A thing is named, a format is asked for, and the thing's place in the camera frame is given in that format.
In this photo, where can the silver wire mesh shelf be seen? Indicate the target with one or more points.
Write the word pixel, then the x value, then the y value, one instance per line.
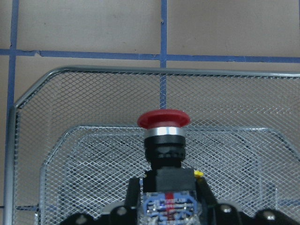
pixel 133 146

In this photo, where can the red emergency stop button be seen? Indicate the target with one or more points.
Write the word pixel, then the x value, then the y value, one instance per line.
pixel 168 190

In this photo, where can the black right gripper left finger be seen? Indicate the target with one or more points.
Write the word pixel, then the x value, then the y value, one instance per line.
pixel 133 196

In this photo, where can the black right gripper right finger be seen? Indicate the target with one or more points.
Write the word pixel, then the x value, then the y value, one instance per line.
pixel 204 193

